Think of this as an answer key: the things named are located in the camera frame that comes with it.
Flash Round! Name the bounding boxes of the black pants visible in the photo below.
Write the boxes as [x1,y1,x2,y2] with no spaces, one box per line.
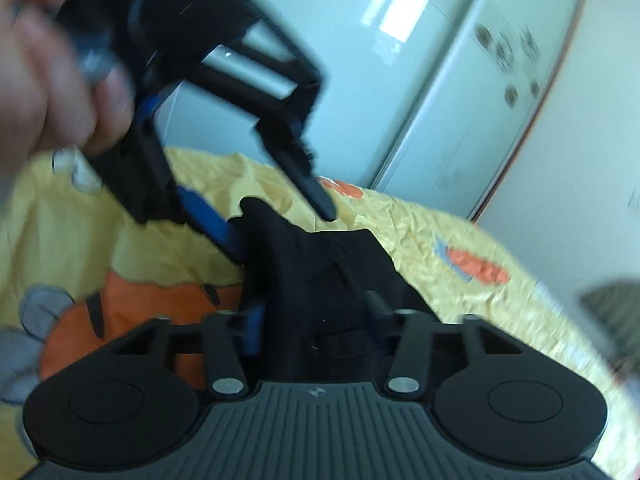
[232,197,436,384]

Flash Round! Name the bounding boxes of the person's left hand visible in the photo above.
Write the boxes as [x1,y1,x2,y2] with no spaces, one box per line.
[1,0,134,178]

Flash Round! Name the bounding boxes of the yellow floral bed quilt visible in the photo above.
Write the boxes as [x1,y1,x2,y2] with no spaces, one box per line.
[1,148,639,479]

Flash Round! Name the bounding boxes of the green padded headboard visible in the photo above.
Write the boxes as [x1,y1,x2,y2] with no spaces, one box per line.
[580,278,640,364]

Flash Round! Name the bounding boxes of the glass sliding wardrobe door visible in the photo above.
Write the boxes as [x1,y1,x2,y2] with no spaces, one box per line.
[159,0,597,221]

